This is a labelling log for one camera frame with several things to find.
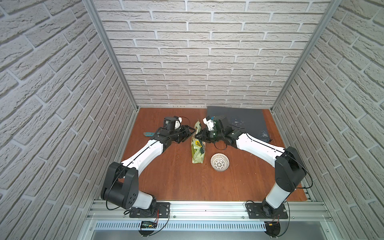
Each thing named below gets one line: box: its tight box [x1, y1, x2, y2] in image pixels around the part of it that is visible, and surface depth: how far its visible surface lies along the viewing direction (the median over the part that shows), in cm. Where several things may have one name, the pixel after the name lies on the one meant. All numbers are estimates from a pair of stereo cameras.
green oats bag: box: [191, 119, 206, 164], surface depth 84 cm
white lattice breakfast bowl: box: [210, 153, 230, 172], surface depth 91 cm
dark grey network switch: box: [206, 106, 272, 142], surface depth 109 cm
